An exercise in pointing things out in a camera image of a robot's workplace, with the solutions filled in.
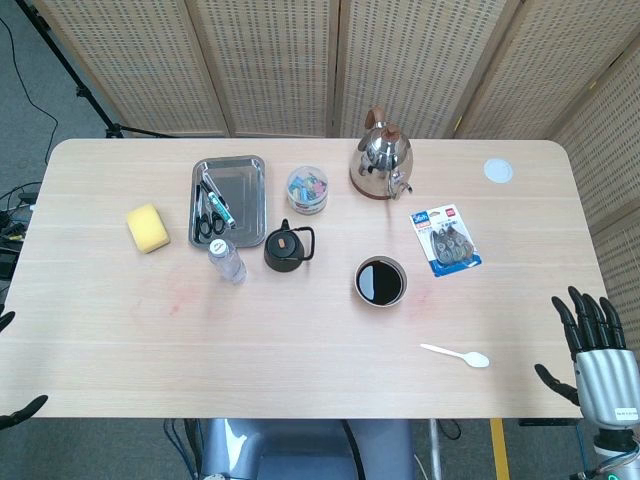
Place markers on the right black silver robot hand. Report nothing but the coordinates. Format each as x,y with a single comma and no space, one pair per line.
602,385

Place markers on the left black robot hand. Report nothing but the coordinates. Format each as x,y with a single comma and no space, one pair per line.
25,407

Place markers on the white plastic spoon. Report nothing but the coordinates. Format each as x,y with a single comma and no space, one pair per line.
475,359

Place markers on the cup of black coffee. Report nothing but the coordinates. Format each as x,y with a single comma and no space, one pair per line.
380,282

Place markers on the grey metal table leg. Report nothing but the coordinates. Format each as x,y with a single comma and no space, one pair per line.
436,450

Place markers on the blue correction tape pack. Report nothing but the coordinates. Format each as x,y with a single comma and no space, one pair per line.
450,240

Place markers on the yellow sponge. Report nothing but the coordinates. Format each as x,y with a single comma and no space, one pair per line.
147,227

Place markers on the white round table grommet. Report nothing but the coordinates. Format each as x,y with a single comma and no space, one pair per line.
498,170

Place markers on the clear plastic water bottle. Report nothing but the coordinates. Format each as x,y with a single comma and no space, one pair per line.
227,265

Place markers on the black scissors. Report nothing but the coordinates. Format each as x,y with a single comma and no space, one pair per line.
205,226

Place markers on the black pen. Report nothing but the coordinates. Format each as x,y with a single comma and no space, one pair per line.
198,200

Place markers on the grey robot torso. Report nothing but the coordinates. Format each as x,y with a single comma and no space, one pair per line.
300,450

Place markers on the green white marker pen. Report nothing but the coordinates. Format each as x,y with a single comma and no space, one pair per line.
222,207

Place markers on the stainless steel tray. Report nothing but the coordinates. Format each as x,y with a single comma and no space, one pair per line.
242,200

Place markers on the small black teapot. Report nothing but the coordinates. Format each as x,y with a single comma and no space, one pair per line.
281,250

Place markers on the stainless steel kettle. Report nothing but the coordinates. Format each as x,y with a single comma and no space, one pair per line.
380,160

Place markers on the black tripod stand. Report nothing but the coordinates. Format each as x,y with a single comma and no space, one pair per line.
85,92

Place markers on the clear jar of binder clips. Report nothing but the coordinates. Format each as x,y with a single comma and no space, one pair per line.
307,192

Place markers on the wooden rattan folding screen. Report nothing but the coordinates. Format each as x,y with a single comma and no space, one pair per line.
280,65

